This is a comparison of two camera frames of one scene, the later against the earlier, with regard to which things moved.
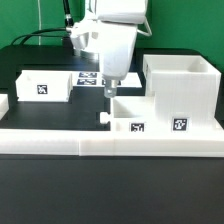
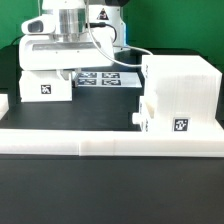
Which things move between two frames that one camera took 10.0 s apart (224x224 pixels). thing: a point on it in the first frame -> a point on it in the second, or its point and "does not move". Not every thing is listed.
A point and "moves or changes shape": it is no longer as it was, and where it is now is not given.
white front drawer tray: [131, 113] moves or changes shape
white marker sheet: [96, 79] does not move
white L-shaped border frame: [106, 143] does not move
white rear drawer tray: [44, 86] does not move
